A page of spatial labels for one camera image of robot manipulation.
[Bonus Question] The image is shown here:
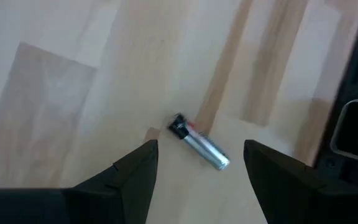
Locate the silver black battery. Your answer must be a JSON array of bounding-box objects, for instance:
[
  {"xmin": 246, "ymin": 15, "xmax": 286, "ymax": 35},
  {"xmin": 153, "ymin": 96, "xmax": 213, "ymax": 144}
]
[{"xmin": 167, "ymin": 113, "xmax": 231, "ymax": 171}]

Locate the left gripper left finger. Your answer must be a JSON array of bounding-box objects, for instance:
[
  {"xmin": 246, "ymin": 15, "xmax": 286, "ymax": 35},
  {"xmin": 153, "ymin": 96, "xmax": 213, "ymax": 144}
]
[{"xmin": 72, "ymin": 139, "xmax": 159, "ymax": 224}]

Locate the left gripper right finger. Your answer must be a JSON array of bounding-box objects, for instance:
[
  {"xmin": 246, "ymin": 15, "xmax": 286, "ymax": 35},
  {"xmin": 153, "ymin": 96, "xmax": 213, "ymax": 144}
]
[{"xmin": 243, "ymin": 139, "xmax": 326, "ymax": 224}]

